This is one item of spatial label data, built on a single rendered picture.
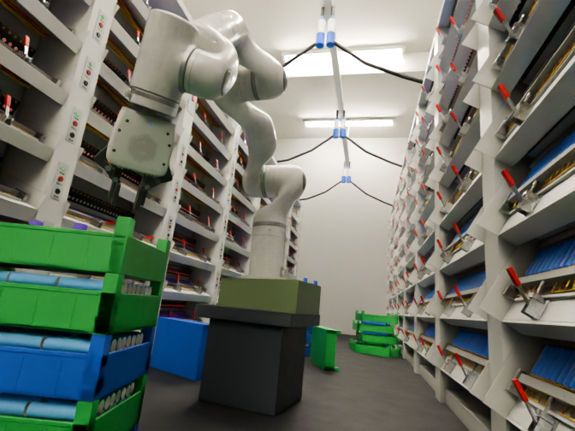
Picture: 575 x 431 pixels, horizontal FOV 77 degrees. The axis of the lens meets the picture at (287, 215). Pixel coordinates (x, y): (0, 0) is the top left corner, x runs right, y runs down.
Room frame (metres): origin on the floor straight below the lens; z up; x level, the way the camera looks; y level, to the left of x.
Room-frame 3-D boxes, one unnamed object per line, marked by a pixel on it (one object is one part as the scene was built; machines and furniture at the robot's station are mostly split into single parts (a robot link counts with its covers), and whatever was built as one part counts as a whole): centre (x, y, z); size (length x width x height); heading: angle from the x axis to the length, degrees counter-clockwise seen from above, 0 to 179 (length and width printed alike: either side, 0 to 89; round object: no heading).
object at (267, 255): (1.27, 0.06, 0.47); 0.19 x 0.19 x 0.18
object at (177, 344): (1.57, 0.37, 0.10); 0.30 x 0.08 x 0.20; 51
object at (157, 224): (1.85, 0.69, 0.89); 0.20 x 0.09 x 1.78; 77
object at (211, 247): (2.53, 0.53, 0.89); 0.20 x 0.09 x 1.78; 77
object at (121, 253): (0.60, 0.37, 0.36); 0.30 x 0.20 x 0.08; 90
